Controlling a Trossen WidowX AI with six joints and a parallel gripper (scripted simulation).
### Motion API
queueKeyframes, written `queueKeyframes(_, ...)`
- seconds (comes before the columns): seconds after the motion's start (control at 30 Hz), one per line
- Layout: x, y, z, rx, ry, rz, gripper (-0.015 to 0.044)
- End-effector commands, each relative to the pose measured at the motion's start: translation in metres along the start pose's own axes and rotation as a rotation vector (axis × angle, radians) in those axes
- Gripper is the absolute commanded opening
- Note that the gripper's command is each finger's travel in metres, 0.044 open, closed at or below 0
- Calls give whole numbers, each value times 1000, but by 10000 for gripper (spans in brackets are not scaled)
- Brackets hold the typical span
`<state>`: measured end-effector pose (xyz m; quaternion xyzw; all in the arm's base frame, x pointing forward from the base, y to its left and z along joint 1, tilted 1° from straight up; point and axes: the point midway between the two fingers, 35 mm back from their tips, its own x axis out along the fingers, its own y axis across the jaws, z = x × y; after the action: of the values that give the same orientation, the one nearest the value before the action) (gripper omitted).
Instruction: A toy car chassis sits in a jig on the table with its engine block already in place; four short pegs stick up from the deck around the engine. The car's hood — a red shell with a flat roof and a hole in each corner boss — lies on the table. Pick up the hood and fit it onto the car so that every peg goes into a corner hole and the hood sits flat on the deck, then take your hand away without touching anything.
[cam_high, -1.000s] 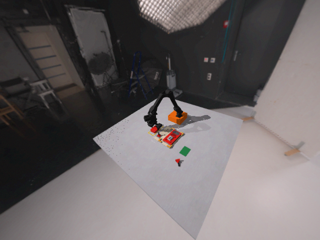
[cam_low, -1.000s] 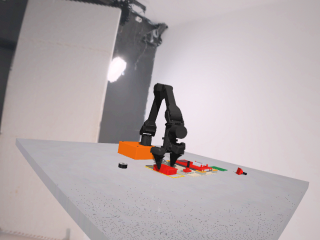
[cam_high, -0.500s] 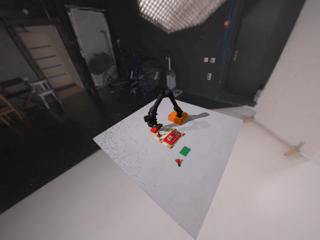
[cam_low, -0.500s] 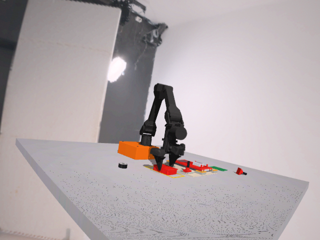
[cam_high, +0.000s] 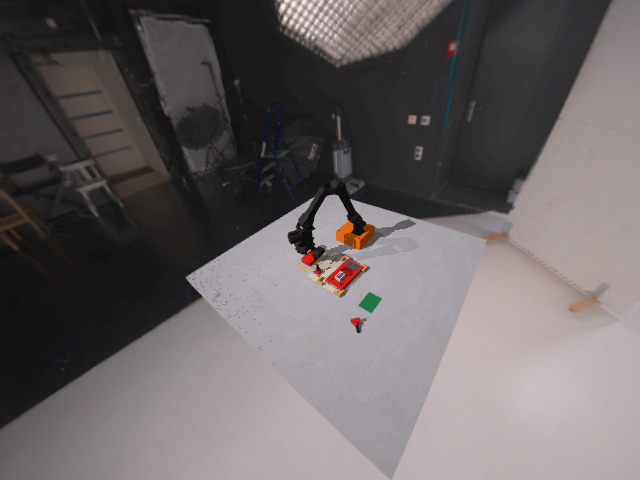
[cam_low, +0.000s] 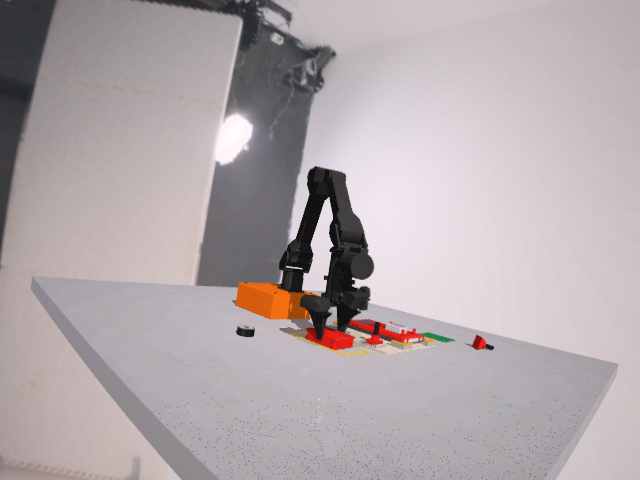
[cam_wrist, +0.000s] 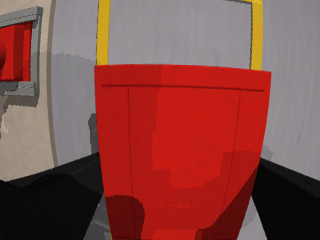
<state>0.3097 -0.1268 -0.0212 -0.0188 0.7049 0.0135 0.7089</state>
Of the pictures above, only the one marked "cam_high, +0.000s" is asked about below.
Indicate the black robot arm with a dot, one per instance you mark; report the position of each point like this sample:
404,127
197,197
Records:
307,218

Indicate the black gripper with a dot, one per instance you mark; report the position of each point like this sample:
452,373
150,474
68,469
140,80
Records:
317,252

